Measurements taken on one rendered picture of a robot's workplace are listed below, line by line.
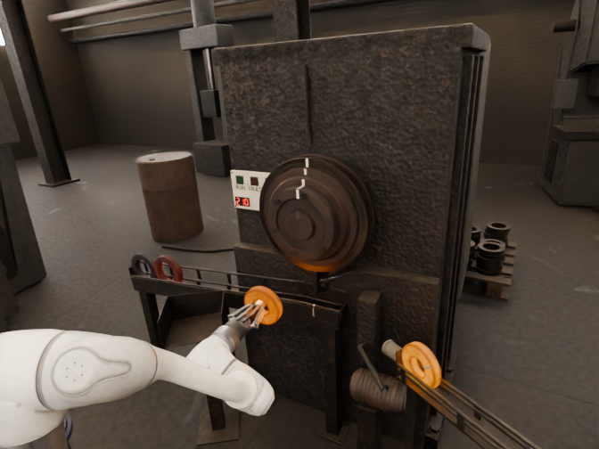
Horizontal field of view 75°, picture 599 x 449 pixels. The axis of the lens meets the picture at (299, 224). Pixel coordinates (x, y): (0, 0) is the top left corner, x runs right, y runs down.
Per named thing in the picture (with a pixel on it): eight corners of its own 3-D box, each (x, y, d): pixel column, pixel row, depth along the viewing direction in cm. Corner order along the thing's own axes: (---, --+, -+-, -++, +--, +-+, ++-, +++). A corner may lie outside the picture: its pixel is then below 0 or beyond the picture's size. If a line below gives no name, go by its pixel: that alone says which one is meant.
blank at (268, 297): (244, 282, 150) (240, 288, 147) (278, 287, 142) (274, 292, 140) (253, 316, 155) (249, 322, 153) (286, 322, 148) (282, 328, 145)
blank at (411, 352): (419, 385, 136) (411, 389, 135) (403, 341, 140) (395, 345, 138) (448, 388, 122) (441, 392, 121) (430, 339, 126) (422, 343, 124)
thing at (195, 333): (191, 413, 204) (167, 296, 178) (241, 406, 207) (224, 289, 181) (184, 447, 186) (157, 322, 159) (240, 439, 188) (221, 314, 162)
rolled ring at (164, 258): (174, 258, 202) (178, 256, 205) (150, 256, 211) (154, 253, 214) (182, 289, 208) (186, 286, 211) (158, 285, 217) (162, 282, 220)
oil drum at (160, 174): (177, 220, 485) (165, 149, 453) (215, 226, 458) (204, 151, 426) (139, 238, 437) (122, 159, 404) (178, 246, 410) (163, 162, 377)
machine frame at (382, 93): (300, 314, 284) (284, 52, 219) (458, 355, 235) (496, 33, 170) (242, 380, 224) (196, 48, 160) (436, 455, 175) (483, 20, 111)
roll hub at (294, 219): (276, 248, 159) (271, 183, 149) (340, 259, 147) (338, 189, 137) (269, 254, 155) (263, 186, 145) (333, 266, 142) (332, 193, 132)
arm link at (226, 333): (233, 360, 126) (243, 348, 131) (228, 338, 122) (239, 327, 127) (210, 353, 130) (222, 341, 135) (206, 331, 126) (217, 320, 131)
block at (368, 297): (365, 333, 171) (365, 286, 162) (382, 338, 167) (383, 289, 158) (356, 347, 162) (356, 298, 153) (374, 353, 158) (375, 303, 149)
